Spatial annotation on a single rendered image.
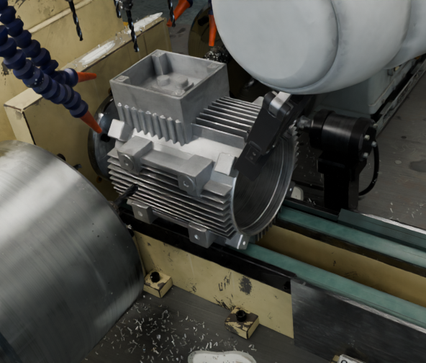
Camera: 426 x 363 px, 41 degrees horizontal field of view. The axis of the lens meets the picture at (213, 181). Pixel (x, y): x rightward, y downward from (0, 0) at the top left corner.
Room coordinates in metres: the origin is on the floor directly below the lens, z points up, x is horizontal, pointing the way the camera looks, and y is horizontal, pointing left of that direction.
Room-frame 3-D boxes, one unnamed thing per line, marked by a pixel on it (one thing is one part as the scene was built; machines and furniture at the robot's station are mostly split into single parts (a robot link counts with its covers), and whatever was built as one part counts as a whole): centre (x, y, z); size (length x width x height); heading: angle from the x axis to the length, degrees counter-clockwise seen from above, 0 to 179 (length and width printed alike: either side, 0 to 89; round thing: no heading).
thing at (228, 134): (0.66, 0.01, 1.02); 0.20 x 0.19 x 0.19; 49
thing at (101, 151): (0.76, 0.12, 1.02); 0.15 x 0.02 x 0.15; 141
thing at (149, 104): (0.69, 0.04, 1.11); 0.12 x 0.11 x 0.07; 49
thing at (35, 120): (0.80, 0.17, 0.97); 0.30 x 0.11 x 0.34; 141
